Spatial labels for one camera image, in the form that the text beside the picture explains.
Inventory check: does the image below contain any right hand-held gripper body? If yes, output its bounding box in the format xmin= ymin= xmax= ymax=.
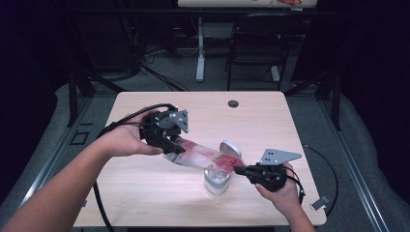
xmin=249 ymin=148 xmax=303 ymax=193

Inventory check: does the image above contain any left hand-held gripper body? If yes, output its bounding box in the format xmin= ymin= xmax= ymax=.
xmin=139 ymin=109 xmax=190 ymax=153

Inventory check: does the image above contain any red white spouted pouch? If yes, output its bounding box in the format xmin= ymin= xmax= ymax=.
xmin=162 ymin=136 xmax=248 ymax=177

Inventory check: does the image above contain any white lidded container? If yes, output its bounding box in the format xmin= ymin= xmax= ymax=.
xmin=202 ymin=139 xmax=243 ymax=196

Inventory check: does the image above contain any person's right hand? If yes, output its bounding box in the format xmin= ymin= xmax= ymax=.
xmin=255 ymin=162 xmax=301 ymax=216

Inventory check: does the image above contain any person's left hand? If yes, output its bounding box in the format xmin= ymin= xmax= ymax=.
xmin=98 ymin=109 xmax=163 ymax=159

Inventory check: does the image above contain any grey tape strip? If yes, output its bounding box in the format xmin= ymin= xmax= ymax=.
xmin=309 ymin=194 xmax=332 ymax=212

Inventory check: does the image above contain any square floor socket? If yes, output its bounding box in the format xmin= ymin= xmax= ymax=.
xmin=70 ymin=130 xmax=90 ymax=146

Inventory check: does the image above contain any black metal stand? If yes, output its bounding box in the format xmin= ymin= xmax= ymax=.
xmin=67 ymin=69 xmax=127 ymax=128
xmin=283 ymin=69 xmax=342 ymax=131

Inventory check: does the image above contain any black chair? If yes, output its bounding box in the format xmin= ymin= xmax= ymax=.
xmin=225 ymin=13 xmax=306 ymax=92

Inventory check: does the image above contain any pale background desk top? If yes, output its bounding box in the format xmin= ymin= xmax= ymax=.
xmin=177 ymin=0 xmax=318 ymax=9

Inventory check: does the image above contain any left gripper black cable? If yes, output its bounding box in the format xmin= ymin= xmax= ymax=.
xmin=92 ymin=102 xmax=179 ymax=232

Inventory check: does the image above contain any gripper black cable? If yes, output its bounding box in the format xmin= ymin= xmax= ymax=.
xmin=92 ymin=102 xmax=179 ymax=232
xmin=284 ymin=144 xmax=339 ymax=217

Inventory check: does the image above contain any bundle of floor cables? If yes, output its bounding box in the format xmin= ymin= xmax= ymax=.
xmin=138 ymin=44 xmax=190 ymax=92

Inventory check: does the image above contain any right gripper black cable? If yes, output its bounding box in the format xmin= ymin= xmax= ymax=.
xmin=284 ymin=144 xmax=339 ymax=217

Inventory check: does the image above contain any aluminium floor rail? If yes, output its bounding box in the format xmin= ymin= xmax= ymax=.
xmin=18 ymin=96 xmax=95 ymax=207
xmin=317 ymin=100 xmax=391 ymax=232

